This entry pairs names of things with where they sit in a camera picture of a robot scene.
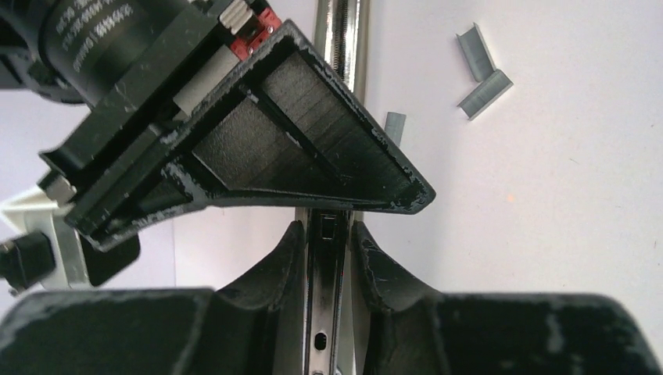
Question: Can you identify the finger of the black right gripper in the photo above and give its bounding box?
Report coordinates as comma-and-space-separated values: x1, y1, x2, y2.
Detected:
67, 20, 435, 251

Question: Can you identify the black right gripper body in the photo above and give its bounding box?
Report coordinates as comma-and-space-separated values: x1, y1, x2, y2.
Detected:
1, 1, 282, 181

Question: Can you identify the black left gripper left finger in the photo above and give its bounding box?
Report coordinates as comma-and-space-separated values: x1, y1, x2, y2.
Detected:
1, 221, 305, 374

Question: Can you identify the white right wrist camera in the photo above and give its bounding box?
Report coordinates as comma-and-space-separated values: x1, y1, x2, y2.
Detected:
0, 180, 142, 298

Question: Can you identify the silver staple strip piece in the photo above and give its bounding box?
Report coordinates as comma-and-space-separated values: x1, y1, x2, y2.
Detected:
384, 112, 407, 146

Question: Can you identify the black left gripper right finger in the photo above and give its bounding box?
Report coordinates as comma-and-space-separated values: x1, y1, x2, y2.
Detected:
351, 223, 662, 374

